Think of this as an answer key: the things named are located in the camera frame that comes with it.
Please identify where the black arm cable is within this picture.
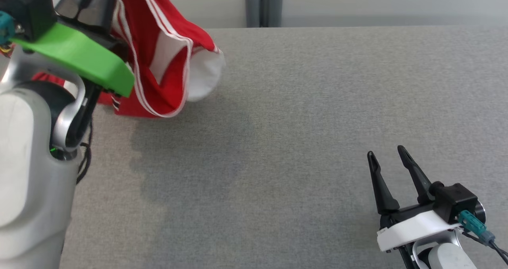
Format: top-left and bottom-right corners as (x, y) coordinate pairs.
(75, 116), (94, 185)
(462, 229), (508, 266)

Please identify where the grey upright wall profile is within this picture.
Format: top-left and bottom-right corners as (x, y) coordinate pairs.
(248, 0), (275, 27)

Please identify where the red white printed garment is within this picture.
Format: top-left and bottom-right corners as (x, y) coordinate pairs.
(107, 0), (227, 119)

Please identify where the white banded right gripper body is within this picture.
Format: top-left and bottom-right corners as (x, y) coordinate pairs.
(377, 201), (463, 253)

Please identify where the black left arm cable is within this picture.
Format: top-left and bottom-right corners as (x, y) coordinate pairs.
(75, 116), (94, 185)

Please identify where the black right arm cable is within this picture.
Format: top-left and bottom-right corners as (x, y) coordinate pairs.
(462, 229), (508, 266)

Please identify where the folded red garment pile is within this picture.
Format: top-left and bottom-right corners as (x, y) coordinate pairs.
(31, 72), (159, 119)

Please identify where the teal right camera connector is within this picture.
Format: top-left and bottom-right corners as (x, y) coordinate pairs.
(458, 210), (495, 244)

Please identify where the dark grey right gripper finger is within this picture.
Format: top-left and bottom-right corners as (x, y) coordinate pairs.
(397, 145), (433, 205)
(367, 151), (400, 215)

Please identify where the grey rounded post cylinder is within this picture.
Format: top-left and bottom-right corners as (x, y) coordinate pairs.
(245, 0), (261, 28)
(267, 0), (283, 28)

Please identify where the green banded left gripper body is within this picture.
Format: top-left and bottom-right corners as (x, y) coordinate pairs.
(12, 17), (135, 99)

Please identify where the teal left camera connector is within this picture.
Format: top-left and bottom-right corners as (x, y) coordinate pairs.
(0, 11), (15, 44)

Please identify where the teal camera connector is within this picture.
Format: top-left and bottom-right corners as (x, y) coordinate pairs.
(0, 11), (15, 44)
(458, 210), (495, 244)

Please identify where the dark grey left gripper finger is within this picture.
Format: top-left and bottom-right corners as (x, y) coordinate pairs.
(56, 0), (100, 21)
(85, 0), (119, 33)

